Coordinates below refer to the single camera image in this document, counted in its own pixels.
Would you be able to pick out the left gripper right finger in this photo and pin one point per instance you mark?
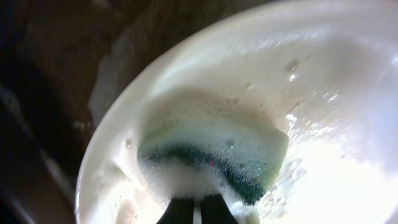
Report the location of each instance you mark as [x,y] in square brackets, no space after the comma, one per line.
[214,210]

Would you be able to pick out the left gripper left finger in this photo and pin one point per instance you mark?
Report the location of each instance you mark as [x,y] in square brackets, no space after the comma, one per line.
[179,211]

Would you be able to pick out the green yellow sponge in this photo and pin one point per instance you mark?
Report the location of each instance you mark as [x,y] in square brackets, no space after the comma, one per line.
[241,159]

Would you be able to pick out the white plate with sauce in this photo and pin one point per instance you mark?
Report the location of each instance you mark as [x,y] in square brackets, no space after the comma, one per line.
[323,72]

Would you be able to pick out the large black soapy tray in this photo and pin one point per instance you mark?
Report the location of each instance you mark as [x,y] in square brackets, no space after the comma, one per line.
[56,58]

